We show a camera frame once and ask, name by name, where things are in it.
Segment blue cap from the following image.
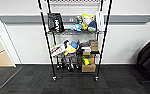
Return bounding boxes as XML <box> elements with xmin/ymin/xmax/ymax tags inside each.
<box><xmin>70</xmin><ymin>40</ymin><xmax>80</xmax><ymax>50</ymax></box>

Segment yellow white blue plush toy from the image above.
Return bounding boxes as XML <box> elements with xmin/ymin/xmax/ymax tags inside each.
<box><xmin>80</xmin><ymin>13</ymin><xmax>98</xmax><ymax>32</ymax></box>

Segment light blue plush toy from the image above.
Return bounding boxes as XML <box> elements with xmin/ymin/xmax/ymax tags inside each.
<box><xmin>70</xmin><ymin>23</ymin><xmax>84</xmax><ymax>32</ymax></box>

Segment open cardboard box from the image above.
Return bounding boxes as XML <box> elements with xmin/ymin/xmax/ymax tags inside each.
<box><xmin>80</xmin><ymin>53</ymin><xmax>97</xmax><ymax>73</ymax></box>

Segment stacked brown cardboard boxes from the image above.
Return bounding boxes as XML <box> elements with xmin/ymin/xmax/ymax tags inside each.
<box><xmin>89</xmin><ymin>39</ymin><xmax>99</xmax><ymax>53</ymax></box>

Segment black wire shelf rack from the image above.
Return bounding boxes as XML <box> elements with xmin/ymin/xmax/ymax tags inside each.
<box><xmin>37</xmin><ymin>0</ymin><xmax>113</xmax><ymax>82</ymax></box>

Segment white door frame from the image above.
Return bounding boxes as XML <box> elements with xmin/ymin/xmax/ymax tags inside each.
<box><xmin>0</xmin><ymin>1</ymin><xmax>24</xmax><ymax>68</ymax></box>

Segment white bag with green top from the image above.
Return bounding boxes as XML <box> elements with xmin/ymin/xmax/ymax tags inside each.
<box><xmin>50</xmin><ymin>41</ymin><xmax>69</xmax><ymax>57</ymax></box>

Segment stacked dark boxes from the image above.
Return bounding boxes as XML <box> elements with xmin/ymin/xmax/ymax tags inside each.
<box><xmin>79</xmin><ymin>41</ymin><xmax>91</xmax><ymax>54</ymax></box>

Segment black bag with white print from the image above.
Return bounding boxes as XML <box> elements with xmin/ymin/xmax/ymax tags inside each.
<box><xmin>47</xmin><ymin>12</ymin><xmax>65</xmax><ymax>34</ymax></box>

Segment yellow green toy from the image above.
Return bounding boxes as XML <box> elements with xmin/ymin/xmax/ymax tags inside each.
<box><xmin>82</xmin><ymin>57</ymin><xmax>93</xmax><ymax>66</ymax></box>

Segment black chair with dark garment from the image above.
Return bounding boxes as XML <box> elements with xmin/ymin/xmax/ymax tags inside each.
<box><xmin>136</xmin><ymin>31</ymin><xmax>150</xmax><ymax>84</ymax></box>

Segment small yellow plush toy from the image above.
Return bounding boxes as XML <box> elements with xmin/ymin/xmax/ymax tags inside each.
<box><xmin>64</xmin><ymin>44</ymin><xmax>77</xmax><ymax>56</ymax></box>

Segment flat white package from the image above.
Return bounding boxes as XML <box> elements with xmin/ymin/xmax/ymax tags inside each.
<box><xmin>95</xmin><ymin>11</ymin><xmax>105</xmax><ymax>34</ymax></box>

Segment long grey wall band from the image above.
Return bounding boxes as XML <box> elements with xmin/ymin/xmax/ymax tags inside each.
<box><xmin>0</xmin><ymin>14</ymin><xmax>150</xmax><ymax>24</ymax></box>

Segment black shoes and bags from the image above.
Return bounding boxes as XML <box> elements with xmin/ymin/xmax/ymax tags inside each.
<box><xmin>54</xmin><ymin>54</ymin><xmax>82</xmax><ymax>71</ymax></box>

